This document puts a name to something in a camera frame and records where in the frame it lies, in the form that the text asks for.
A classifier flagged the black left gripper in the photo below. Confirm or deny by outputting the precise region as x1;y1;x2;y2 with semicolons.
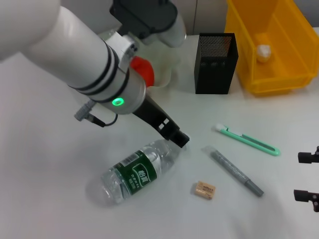
132;94;190;149

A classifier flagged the green glass fruit bowl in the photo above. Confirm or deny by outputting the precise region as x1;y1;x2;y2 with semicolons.
99;29;181;89

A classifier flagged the grey marker pen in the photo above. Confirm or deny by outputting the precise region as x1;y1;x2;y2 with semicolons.
200;146;264;198

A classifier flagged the black mesh pen holder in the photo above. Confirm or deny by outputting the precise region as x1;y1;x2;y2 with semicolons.
194;32;239;95

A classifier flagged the white paper ball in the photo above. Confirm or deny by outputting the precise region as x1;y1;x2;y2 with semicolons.
256;44;272;63

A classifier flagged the small beige eraser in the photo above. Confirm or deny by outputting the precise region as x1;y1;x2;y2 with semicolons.
192;181;216;199

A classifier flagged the mint green utility knife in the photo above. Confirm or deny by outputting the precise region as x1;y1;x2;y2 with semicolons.
214;123;281;157

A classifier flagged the left arm grey cable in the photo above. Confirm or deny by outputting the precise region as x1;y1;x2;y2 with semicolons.
74;101;119;128

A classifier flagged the clear green-label water bottle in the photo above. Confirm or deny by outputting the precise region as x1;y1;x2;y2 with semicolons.
101;139;184;205

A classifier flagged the red-orange orange fruit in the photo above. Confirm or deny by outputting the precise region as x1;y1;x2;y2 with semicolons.
130;56;155;87

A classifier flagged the yellow plastic bin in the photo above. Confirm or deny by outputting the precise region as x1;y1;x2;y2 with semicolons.
224;0;319;97

